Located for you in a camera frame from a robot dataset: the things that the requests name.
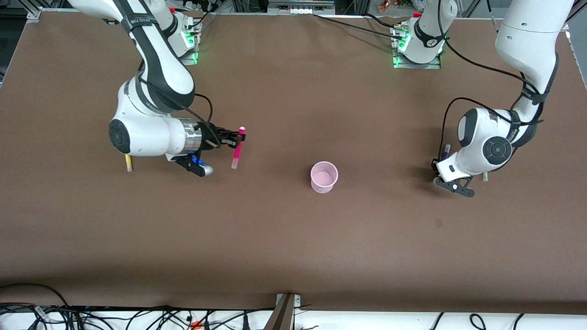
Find white power strip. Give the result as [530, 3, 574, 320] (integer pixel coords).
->
[268, 0, 335, 14]

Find short black table cable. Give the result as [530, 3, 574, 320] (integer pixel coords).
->
[362, 13, 402, 29]

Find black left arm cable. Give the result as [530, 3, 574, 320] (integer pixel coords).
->
[438, 0, 551, 159]

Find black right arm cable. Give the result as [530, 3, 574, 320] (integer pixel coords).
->
[138, 69, 214, 127]

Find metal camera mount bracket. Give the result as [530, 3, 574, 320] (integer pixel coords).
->
[264, 293, 302, 330]

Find arched black cable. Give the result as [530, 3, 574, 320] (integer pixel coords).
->
[0, 283, 69, 308]

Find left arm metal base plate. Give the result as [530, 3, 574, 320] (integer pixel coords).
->
[392, 23, 442, 69]

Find brown table cover mat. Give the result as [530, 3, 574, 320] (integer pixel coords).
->
[0, 10, 587, 315]

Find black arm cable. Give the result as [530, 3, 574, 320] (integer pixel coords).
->
[438, 0, 551, 159]
[138, 69, 214, 127]

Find long black table cable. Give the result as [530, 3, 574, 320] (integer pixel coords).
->
[313, 14, 406, 41]

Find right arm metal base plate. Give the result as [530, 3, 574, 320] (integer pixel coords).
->
[180, 18, 199, 66]

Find tangled black cables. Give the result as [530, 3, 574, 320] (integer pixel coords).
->
[0, 302, 276, 330]

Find pink pen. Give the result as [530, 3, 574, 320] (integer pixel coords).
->
[231, 126, 246, 170]

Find pink cup holder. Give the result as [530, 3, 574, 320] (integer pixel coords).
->
[310, 161, 339, 194]

